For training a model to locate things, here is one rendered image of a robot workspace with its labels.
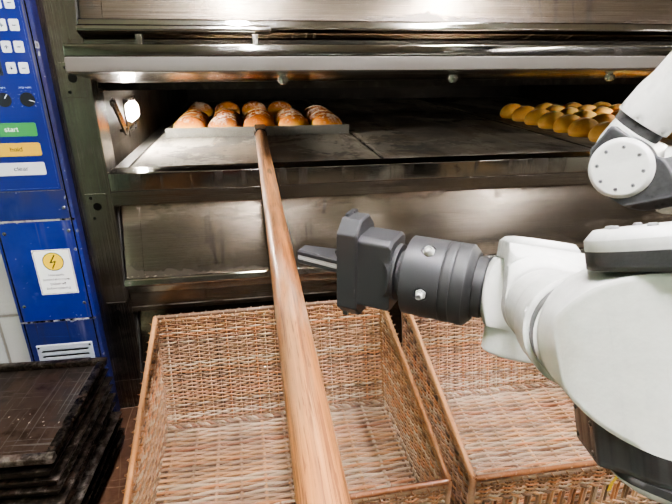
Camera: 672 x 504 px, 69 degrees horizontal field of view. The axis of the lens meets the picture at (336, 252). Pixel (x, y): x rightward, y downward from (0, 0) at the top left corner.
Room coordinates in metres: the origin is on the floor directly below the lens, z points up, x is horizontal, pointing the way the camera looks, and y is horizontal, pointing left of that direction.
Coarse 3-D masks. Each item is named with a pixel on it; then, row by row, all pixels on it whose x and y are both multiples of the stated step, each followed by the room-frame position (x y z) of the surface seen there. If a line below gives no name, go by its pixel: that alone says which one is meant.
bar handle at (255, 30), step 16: (80, 32) 0.92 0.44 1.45; (96, 32) 0.92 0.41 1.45; (112, 32) 0.93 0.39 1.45; (128, 32) 0.93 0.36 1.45; (144, 32) 0.94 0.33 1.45; (160, 32) 0.94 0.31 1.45; (176, 32) 0.95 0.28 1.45; (192, 32) 0.95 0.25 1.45; (208, 32) 0.95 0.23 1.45; (224, 32) 0.96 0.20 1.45; (240, 32) 0.96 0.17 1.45; (256, 32) 0.97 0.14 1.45
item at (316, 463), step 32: (288, 256) 0.51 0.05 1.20; (288, 288) 0.43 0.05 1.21; (288, 320) 0.37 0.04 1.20; (288, 352) 0.32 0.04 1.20; (288, 384) 0.29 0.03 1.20; (320, 384) 0.29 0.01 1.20; (288, 416) 0.26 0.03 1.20; (320, 416) 0.25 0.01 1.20; (320, 448) 0.22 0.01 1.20; (320, 480) 0.20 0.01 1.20
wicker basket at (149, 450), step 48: (192, 336) 0.99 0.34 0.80; (240, 336) 1.01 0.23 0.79; (336, 336) 1.05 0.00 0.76; (384, 336) 1.03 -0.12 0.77; (144, 384) 0.80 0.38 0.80; (192, 384) 0.96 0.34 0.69; (240, 384) 0.98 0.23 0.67; (336, 384) 1.01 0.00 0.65; (384, 384) 1.01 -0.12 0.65; (144, 432) 0.75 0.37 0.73; (240, 432) 0.90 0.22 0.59; (336, 432) 0.91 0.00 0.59; (384, 432) 0.91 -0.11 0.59; (432, 432) 0.72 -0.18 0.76; (144, 480) 0.69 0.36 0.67; (192, 480) 0.77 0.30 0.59; (240, 480) 0.77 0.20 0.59; (288, 480) 0.77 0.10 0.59; (384, 480) 0.76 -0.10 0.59; (432, 480) 0.63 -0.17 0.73
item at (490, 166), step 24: (120, 168) 1.07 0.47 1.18; (144, 168) 1.07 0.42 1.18; (168, 168) 1.07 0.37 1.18; (192, 168) 1.07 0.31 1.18; (216, 168) 1.07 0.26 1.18; (240, 168) 1.07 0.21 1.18; (288, 168) 1.08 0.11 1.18; (312, 168) 1.09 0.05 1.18; (336, 168) 1.10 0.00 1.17; (360, 168) 1.11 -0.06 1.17; (384, 168) 1.11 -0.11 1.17; (408, 168) 1.12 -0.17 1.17; (432, 168) 1.13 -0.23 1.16; (456, 168) 1.14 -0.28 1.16; (480, 168) 1.15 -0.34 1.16; (504, 168) 1.16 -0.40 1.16; (528, 168) 1.17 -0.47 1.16; (552, 168) 1.19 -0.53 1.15; (576, 168) 1.20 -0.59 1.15
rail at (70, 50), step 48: (96, 48) 0.88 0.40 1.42; (144, 48) 0.89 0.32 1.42; (192, 48) 0.91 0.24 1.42; (240, 48) 0.92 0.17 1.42; (288, 48) 0.93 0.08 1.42; (336, 48) 0.95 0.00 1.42; (384, 48) 0.96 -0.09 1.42; (432, 48) 0.98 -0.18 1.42; (480, 48) 1.00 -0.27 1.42; (528, 48) 1.01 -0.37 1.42; (576, 48) 1.03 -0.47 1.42; (624, 48) 1.05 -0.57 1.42
